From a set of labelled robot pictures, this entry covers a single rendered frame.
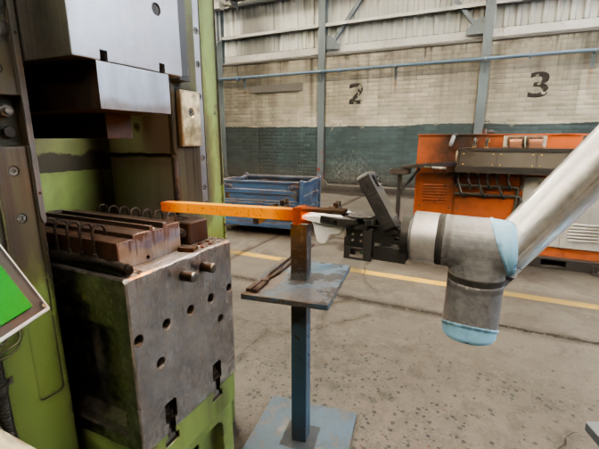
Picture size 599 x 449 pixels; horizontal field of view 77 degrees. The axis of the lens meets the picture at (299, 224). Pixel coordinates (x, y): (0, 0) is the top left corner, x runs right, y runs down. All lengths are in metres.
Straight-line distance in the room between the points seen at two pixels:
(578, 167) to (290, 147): 8.60
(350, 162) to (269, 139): 2.15
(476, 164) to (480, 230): 3.36
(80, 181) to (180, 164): 0.36
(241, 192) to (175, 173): 3.68
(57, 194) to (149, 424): 0.76
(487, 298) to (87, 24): 0.89
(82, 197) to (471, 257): 1.21
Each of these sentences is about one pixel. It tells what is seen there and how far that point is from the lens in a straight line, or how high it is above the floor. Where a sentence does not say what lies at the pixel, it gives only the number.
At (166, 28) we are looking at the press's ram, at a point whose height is 1.47.
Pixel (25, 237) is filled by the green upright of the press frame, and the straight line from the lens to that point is 1.00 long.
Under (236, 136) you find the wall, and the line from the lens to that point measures 9.98.
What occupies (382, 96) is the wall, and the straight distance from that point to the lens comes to 8.49.
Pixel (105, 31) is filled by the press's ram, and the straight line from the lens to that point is 0.96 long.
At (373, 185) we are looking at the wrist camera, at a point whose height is 1.13.
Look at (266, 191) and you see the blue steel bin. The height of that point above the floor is 0.57.
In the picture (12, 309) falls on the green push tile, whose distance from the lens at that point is 0.65.
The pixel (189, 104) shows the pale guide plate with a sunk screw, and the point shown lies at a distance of 1.29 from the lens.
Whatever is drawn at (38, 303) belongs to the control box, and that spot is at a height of 0.97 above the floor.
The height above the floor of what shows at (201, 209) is 1.05.
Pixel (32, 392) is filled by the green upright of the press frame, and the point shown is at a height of 0.65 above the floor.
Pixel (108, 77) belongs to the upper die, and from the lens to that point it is 0.94.
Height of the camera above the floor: 1.21
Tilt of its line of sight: 13 degrees down
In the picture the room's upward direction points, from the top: straight up
